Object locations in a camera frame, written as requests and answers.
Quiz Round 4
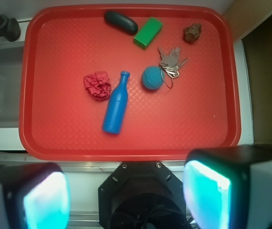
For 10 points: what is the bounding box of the blue plastic bottle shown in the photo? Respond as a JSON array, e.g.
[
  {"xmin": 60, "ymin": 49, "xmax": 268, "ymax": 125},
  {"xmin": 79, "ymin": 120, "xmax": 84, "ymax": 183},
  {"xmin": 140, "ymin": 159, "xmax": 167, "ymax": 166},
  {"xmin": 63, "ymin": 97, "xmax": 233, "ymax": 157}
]
[{"xmin": 102, "ymin": 71, "xmax": 130, "ymax": 134}]

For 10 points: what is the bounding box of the green rectangular block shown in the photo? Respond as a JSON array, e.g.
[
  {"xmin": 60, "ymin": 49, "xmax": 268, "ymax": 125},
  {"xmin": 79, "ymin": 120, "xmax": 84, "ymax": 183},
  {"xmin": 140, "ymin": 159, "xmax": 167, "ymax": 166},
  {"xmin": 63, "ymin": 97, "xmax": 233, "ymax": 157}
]
[{"xmin": 133, "ymin": 17, "xmax": 163, "ymax": 50}]

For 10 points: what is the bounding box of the red plastic tray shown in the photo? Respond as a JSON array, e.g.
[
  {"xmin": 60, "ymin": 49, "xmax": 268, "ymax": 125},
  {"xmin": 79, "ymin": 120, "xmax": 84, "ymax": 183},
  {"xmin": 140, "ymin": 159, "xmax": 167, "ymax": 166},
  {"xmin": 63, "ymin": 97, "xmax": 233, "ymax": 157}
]
[{"xmin": 19, "ymin": 4, "xmax": 241, "ymax": 161}]

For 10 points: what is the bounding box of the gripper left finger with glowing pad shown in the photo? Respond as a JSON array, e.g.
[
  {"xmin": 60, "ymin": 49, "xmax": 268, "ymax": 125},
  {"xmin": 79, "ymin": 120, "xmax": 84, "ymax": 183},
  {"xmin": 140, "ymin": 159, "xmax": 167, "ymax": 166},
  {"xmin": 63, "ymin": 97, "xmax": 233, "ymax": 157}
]
[{"xmin": 0, "ymin": 162, "xmax": 71, "ymax": 229}]

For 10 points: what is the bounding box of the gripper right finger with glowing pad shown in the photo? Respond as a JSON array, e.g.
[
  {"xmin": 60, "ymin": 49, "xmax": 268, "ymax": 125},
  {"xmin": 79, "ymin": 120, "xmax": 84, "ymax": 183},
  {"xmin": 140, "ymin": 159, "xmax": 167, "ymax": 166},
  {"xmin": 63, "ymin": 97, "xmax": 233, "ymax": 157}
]
[{"xmin": 182, "ymin": 145, "xmax": 272, "ymax": 229}]

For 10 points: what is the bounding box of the bunch of silver keys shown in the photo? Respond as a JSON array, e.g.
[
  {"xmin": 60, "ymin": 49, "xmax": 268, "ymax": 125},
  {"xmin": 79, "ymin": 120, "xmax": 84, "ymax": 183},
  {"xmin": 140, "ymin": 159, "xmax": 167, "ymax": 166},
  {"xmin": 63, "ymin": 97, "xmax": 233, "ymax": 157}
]
[{"xmin": 158, "ymin": 46, "xmax": 189, "ymax": 79}]

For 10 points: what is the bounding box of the crumpled red paper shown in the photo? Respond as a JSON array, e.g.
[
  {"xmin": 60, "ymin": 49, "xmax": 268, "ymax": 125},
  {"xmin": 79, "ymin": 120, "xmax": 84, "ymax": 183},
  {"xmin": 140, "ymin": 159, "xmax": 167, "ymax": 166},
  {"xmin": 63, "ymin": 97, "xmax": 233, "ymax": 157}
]
[{"xmin": 83, "ymin": 71, "xmax": 111, "ymax": 101}]

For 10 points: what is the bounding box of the brown rock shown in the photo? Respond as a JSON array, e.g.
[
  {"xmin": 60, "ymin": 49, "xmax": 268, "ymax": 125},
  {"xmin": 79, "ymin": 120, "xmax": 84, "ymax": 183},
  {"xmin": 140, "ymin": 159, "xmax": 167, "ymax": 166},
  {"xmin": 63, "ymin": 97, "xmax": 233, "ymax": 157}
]
[{"xmin": 183, "ymin": 23, "xmax": 201, "ymax": 43}]

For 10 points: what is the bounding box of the black oval case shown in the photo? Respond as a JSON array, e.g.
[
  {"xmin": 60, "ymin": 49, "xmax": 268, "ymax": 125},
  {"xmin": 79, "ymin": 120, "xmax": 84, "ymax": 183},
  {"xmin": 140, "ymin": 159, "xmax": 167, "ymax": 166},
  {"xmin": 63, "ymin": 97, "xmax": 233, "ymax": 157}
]
[{"xmin": 104, "ymin": 11, "xmax": 139, "ymax": 35}]

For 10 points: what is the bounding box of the steel sink basin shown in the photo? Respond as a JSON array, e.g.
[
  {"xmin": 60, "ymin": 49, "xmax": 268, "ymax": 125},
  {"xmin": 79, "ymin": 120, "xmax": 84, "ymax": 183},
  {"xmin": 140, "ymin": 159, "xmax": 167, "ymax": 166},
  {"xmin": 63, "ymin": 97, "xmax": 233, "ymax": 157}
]
[{"xmin": 0, "ymin": 42, "xmax": 24, "ymax": 128}]

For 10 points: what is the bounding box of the black octagonal mount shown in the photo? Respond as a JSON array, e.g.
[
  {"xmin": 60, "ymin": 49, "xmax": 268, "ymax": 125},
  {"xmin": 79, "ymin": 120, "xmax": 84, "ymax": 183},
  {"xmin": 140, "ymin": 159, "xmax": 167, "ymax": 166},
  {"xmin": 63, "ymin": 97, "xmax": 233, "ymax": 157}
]
[{"xmin": 98, "ymin": 161, "xmax": 192, "ymax": 229}]

